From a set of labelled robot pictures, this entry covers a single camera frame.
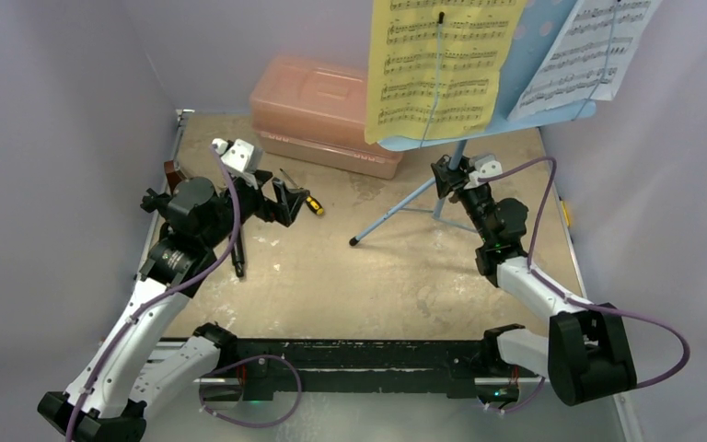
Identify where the black round microphone stand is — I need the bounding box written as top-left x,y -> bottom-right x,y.
140,188 -> 171,215

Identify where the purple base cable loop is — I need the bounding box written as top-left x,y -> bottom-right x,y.
198,355 -> 304,428

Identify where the black yellow screwdriver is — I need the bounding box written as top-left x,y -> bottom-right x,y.
280,169 -> 325,216

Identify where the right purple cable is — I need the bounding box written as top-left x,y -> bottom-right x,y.
478,157 -> 692,391

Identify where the yellow sheet music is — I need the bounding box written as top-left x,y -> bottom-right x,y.
365,0 -> 526,143

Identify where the pink plastic storage box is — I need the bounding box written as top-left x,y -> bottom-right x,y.
249,55 -> 403,180

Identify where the light blue music stand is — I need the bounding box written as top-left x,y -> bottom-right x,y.
348,0 -> 598,248

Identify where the black microphone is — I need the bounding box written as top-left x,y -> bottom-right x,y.
231,229 -> 246,279

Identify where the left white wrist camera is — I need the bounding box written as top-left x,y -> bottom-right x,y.
212,138 -> 264,189

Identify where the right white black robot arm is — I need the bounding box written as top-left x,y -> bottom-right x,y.
431,155 -> 638,406

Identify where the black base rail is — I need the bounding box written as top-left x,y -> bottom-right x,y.
194,338 -> 540,404

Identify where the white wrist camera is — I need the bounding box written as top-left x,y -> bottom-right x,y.
212,138 -> 264,189
464,154 -> 504,190

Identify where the white sheet music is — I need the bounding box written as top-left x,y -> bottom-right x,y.
507,1 -> 661,125

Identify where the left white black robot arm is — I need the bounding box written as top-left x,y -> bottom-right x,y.
38,170 -> 307,441

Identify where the brown wooden metronome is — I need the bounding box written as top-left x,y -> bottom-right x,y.
163,160 -> 187,194

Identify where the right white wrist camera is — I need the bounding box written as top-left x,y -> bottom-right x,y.
464,154 -> 504,190

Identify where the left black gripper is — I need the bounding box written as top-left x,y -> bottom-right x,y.
203,168 -> 307,249

